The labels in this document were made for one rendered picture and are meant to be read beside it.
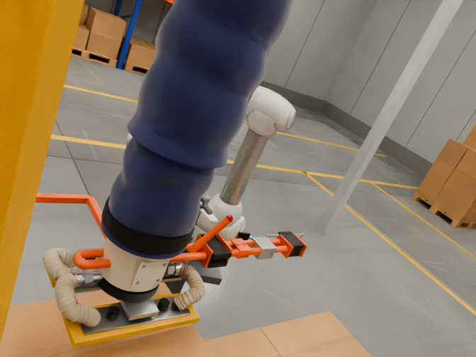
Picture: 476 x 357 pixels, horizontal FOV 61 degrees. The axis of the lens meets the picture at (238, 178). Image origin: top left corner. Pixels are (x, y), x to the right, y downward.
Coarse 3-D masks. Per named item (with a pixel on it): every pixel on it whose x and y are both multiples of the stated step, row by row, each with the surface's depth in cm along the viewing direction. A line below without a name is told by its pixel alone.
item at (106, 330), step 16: (112, 304) 102; (160, 304) 105; (64, 320) 93; (112, 320) 96; (128, 320) 99; (144, 320) 101; (160, 320) 103; (176, 320) 106; (192, 320) 109; (80, 336) 90; (96, 336) 92; (112, 336) 94; (128, 336) 97
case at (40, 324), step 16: (160, 288) 145; (32, 304) 118; (48, 304) 120; (80, 304) 125; (96, 304) 127; (16, 320) 111; (32, 320) 113; (48, 320) 115; (16, 336) 107; (32, 336) 109; (48, 336) 111; (64, 336) 113; (144, 336) 124; (160, 336) 126; (176, 336) 129; (192, 336) 131; (0, 352) 102; (16, 352) 103; (32, 352) 105; (48, 352) 107; (64, 352) 108; (80, 352) 110; (96, 352) 112; (112, 352) 114; (128, 352) 116; (144, 352) 119; (160, 352) 121; (176, 352) 123; (192, 352) 126; (208, 352) 128
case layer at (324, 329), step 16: (304, 320) 230; (320, 320) 236; (336, 320) 243; (224, 336) 194; (240, 336) 199; (256, 336) 203; (272, 336) 208; (288, 336) 213; (304, 336) 218; (320, 336) 223; (336, 336) 229; (352, 336) 235; (224, 352) 186; (240, 352) 190; (256, 352) 194; (272, 352) 198; (288, 352) 202; (304, 352) 207; (320, 352) 212; (336, 352) 217; (352, 352) 222
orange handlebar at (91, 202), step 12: (96, 204) 116; (96, 216) 112; (240, 240) 130; (252, 240) 134; (276, 240) 141; (84, 252) 97; (96, 252) 99; (192, 252) 114; (204, 252) 117; (240, 252) 125; (252, 252) 129; (276, 252) 137; (84, 264) 93; (96, 264) 95; (108, 264) 97
